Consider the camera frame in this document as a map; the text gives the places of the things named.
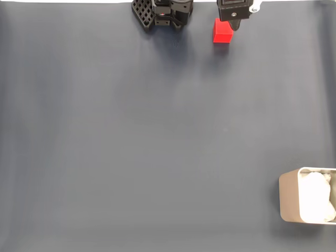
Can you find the white crumpled tissue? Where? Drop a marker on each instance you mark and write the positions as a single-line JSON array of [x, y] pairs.
[[315, 197]]

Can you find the blue-grey table mat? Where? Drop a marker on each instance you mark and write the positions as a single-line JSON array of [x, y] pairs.
[[105, 131]]

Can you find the red cube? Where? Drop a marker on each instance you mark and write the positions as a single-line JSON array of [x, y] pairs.
[[221, 35]]

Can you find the beige box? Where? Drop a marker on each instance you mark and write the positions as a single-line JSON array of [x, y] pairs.
[[288, 197]]

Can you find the white camera board mount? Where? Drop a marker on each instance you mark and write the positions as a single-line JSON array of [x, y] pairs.
[[255, 6]]

